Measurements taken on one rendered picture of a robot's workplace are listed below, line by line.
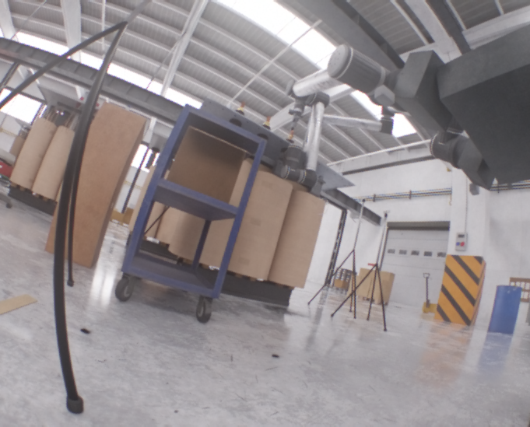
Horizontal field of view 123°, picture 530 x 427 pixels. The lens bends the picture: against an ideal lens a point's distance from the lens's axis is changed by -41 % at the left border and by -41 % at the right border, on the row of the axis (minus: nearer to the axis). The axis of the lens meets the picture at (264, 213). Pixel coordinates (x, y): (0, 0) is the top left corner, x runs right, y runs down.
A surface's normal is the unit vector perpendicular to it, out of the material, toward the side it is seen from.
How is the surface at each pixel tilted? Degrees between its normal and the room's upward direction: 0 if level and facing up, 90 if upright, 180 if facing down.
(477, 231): 90
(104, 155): 90
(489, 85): 180
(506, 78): 180
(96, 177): 90
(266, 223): 90
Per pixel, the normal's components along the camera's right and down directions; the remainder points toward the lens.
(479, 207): -0.82, -0.34
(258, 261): 0.51, -0.03
